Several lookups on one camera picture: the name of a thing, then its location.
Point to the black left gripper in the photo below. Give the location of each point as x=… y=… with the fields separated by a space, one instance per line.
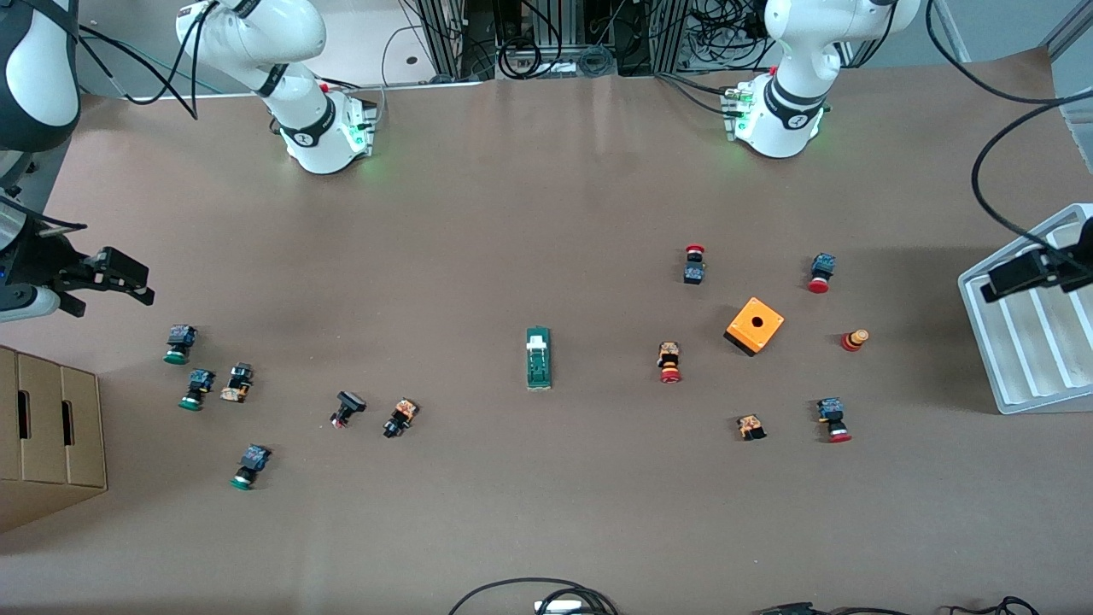
x=1072 y=260

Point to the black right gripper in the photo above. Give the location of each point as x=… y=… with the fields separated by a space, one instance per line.
x=38 y=259

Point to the green terminal block module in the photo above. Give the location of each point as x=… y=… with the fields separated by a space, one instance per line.
x=538 y=359

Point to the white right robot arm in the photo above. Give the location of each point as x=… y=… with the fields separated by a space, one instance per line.
x=256 y=34

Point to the white ribbed plastic tray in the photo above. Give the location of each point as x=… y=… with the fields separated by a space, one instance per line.
x=1025 y=359

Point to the green mushroom push button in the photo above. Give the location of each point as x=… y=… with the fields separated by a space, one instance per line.
x=197 y=389
x=250 y=466
x=179 y=343

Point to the brown cardboard box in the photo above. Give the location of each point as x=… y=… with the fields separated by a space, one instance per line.
x=51 y=436

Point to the red yellow button head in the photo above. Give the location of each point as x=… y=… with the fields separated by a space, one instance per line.
x=854 y=340

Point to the red mushroom button blue block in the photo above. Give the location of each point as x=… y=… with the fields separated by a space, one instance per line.
x=821 y=272
x=832 y=420

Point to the orange contact block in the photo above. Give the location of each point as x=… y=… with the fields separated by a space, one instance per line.
x=751 y=426

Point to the red mushroom button black block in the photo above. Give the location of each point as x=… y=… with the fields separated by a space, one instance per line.
x=694 y=266

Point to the red mushroom button orange block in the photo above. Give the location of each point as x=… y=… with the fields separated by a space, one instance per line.
x=669 y=362

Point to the white panel with hole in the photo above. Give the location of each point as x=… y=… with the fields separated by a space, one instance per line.
x=394 y=53

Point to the aluminium equipment rack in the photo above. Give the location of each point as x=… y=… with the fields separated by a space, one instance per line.
x=452 y=34

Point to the white plug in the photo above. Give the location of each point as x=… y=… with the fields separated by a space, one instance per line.
x=559 y=606

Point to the aluminium frame bar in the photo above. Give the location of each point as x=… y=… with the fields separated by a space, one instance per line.
x=952 y=30
x=1072 y=30

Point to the orange button enclosure box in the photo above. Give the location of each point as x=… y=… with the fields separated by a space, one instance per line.
x=755 y=325

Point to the black flat-head switch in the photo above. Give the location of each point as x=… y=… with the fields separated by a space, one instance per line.
x=347 y=407

